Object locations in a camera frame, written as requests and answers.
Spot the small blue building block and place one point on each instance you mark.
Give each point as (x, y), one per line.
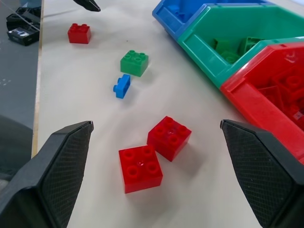
(122, 86)

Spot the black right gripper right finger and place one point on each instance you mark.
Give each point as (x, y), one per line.
(261, 175)

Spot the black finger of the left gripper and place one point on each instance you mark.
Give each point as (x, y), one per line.
(89, 5)

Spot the red plastic storage bin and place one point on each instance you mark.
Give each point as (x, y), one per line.
(263, 104)

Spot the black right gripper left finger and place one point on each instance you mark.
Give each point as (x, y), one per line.
(42, 180)

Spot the black equipment box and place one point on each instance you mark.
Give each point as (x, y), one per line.
(22, 26)

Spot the blue plastic storage bin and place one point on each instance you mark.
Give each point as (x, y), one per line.
(180, 14)

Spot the green plastic storage bin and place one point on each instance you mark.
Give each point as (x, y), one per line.
(209, 51)

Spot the red four-stud building block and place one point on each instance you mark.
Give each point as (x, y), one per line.
(169, 137)
(140, 167)
(79, 33)

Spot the green four-stud building block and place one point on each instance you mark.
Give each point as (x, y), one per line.
(134, 63)

